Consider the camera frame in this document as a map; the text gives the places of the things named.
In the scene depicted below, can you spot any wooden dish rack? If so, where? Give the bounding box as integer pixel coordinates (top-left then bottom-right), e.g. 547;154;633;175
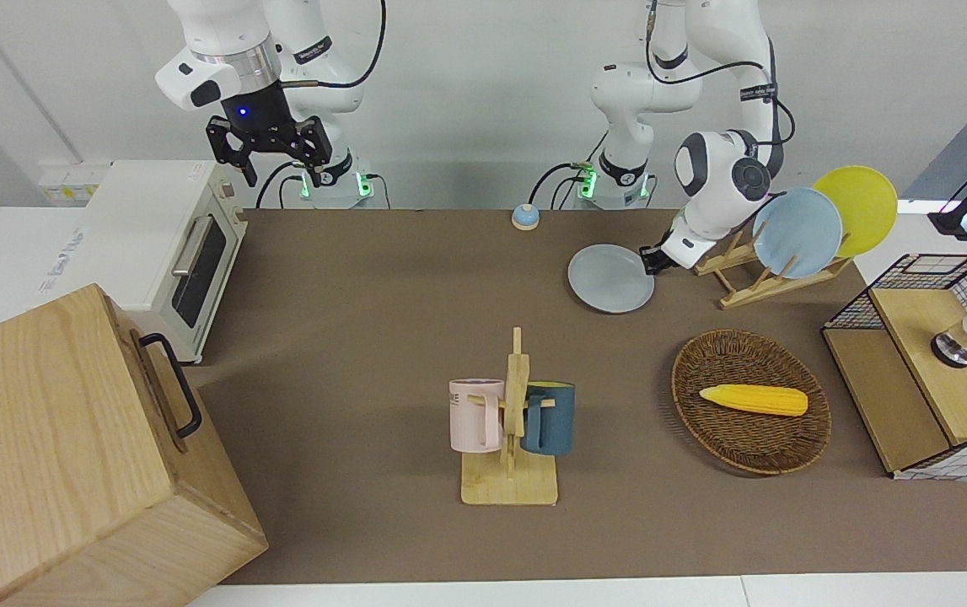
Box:
694;229;856;311

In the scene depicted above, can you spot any gray round plate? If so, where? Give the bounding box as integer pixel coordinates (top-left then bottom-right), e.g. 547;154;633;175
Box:
567;244;657;314

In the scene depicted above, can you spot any black box handle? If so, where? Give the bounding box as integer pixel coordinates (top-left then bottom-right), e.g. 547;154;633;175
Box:
139;332;204;440

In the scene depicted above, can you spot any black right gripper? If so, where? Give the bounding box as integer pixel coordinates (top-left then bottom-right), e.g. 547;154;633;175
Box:
207;78;334;188

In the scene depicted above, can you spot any brown table mat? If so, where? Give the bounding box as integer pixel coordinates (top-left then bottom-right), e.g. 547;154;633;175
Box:
188;207;967;586

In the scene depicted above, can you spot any large wooden box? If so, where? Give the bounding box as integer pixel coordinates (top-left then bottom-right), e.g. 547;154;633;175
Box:
0;283;270;607

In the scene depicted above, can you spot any grid-patterned box with wooden shelf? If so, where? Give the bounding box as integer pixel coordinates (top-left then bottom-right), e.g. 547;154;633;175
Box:
820;253;967;482

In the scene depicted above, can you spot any yellow plate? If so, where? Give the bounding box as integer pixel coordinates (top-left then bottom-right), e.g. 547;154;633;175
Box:
812;165;900;260

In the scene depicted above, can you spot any brown wicker basket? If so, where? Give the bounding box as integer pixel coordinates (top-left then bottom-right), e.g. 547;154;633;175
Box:
671;329;833;478

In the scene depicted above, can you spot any black cable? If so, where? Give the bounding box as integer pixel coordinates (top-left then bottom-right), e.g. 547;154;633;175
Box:
642;0;797;151
255;158;309;210
529;135;600;211
281;0;389;90

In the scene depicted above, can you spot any white power strip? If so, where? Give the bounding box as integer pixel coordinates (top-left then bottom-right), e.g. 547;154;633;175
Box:
39;164;111;207

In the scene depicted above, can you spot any wooden mug tree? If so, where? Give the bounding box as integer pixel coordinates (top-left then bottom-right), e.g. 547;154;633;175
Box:
460;327;560;508

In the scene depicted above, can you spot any pink mug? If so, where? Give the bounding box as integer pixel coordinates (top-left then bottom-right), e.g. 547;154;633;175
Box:
449;379;507;454

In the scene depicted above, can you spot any yellow corn cob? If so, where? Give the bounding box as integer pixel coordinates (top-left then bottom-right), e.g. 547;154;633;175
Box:
699;384;810;418

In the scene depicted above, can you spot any white toaster oven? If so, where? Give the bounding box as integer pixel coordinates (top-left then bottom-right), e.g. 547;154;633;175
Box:
36;159;250;366

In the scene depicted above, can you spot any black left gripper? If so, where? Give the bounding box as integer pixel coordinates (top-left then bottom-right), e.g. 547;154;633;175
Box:
640;236;686;277

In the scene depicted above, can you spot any light blue plate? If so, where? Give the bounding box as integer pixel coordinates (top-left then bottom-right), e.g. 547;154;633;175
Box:
752;186;845;281

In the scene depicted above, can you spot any teal mug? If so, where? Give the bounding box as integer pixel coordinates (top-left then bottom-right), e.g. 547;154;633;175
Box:
521;382;577;458

